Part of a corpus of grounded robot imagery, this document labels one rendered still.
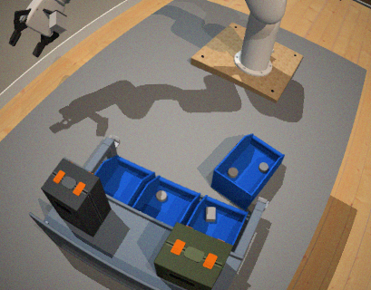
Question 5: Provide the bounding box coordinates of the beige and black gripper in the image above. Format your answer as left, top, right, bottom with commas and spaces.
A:
9, 0, 65, 58

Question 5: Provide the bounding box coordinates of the grey low shelf rack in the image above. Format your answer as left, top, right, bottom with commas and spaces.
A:
29, 135, 269, 290

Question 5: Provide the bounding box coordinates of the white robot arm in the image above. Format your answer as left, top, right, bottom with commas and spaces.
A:
44, 0, 287, 76

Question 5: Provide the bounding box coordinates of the black case with orange latches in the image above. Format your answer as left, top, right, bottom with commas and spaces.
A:
42, 158, 111, 237

